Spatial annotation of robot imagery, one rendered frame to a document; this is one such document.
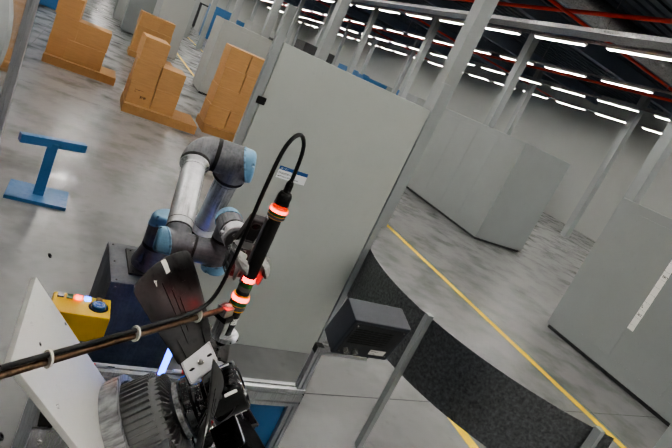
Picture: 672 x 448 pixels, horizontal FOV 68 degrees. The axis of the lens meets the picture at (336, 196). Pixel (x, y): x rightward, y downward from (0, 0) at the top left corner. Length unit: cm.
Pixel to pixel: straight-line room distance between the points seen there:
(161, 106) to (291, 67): 599
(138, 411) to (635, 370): 644
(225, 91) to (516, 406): 760
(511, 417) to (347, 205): 158
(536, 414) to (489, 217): 826
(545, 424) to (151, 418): 215
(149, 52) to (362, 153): 586
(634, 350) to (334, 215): 474
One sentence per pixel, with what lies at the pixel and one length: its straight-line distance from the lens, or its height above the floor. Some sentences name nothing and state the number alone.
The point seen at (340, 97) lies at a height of 184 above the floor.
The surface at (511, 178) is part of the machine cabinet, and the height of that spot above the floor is 148.
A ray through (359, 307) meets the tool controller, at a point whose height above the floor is 124.
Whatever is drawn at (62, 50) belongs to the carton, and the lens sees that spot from 1042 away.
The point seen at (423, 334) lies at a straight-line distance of 300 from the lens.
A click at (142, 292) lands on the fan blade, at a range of 114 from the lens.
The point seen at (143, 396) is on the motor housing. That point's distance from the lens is 125.
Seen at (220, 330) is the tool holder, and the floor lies 132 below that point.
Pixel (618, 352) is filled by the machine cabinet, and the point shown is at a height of 34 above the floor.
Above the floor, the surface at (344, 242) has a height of 94.
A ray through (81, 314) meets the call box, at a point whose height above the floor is 107.
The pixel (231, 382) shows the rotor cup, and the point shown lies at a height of 125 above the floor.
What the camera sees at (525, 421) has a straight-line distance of 295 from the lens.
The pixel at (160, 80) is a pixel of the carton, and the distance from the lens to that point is 872.
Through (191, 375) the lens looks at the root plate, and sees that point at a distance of 126.
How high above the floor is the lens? 199
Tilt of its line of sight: 13 degrees down
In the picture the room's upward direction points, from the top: 25 degrees clockwise
